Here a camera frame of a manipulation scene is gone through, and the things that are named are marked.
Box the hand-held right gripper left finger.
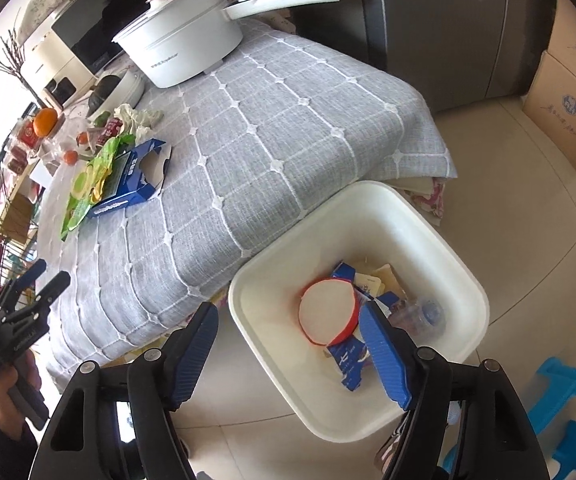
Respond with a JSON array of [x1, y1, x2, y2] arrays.
[[33, 302, 219, 480]]

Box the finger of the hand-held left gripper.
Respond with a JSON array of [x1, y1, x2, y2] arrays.
[[17, 271, 72, 322], [0, 259, 48, 312]]

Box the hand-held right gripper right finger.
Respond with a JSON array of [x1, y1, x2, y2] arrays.
[[359, 302, 551, 480]]

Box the torn blue carton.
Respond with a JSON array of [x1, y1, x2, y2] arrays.
[[325, 260, 405, 392]]

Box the clear plastic bottle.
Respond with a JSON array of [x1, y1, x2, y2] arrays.
[[388, 297, 443, 336]]

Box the beige snack packet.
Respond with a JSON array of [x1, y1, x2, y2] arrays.
[[358, 262, 403, 296]]

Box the white plastic bin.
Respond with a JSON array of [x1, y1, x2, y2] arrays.
[[228, 180, 491, 443]]

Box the person's left forearm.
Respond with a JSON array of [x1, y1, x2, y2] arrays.
[[0, 402, 39, 480]]

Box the person's left hand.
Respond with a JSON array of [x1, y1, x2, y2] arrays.
[[0, 349, 42, 414]]

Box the small white paper box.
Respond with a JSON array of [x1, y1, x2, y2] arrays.
[[28, 160, 57, 189]]

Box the green yellow snack packet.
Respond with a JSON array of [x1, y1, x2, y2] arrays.
[[60, 135, 136, 241]]

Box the blue cardboard box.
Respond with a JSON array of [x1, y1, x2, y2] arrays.
[[88, 138, 173, 218]]

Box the large orange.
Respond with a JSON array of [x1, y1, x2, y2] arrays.
[[33, 108, 59, 137]]

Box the floral under cloth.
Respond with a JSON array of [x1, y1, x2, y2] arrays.
[[393, 177, 448, 221]]

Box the red snack packet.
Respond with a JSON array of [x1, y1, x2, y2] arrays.
[[90, 117, 124, 146]]

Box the blue plastic stool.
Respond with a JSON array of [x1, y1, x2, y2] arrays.
[[442, 357, 576, 480]]

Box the crumpled white tissue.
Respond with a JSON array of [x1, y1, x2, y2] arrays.
[[113, 104, 163, 139]]

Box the dark grey bowl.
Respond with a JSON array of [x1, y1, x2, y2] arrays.
[[90, 74, 122, 109]]

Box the white air fryer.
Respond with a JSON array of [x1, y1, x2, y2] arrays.
[[20, 30, 96, 108]]

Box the white ceramic bowl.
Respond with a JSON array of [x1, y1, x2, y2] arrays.
[[88, 70, 146, 121]]

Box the dried branches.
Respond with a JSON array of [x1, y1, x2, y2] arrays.
[[0, 30, 32, 87]]

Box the grey checked tablecloth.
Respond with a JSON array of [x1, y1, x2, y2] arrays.
[[35, 17, 461, 393]]

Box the black microwave oven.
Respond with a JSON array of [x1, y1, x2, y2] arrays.
[[50, 0, 241, 68]]

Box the white electric pot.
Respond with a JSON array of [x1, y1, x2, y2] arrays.
[[112, 0, 343, 88]]

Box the dark grey refrigerator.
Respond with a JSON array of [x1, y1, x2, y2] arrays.
[[270, 0, 558, 113]]

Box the black wire rack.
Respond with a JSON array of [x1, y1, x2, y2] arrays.
[[0, 200, 45, 311]]

